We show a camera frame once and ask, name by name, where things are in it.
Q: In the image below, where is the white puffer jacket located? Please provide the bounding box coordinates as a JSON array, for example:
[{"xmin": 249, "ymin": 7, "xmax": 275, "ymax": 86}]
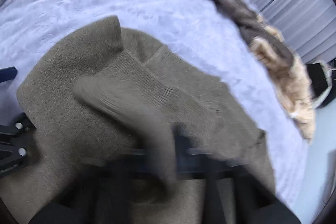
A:
[{"xmin": 306, "ymin": 59, "xmax": 336, "ymax": 109}]

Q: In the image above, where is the olive brown knit sweater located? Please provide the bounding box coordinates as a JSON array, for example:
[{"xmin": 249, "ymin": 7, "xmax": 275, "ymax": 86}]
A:
[{"xmin": 1, "ymin": 16, "xmax": 275, "ymax": 223}]

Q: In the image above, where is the dark grey knit garment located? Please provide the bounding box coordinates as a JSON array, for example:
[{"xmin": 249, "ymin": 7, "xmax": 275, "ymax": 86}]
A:
[{"xmin": 217, "ymin": 0, "xmax": 294, "ymax": 67}]

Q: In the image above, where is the lavender plush bed blanket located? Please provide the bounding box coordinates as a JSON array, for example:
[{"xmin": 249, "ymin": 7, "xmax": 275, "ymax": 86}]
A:
[{"xmin": 1, "ymin": 0, "xmax": 307, "ymax": 205}]

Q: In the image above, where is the cream striped knit garment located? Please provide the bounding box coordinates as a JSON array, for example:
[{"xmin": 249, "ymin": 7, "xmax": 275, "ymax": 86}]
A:
[{"xmin": 249, "ymin": 14, "xmax": 316, "ymax": 143}]

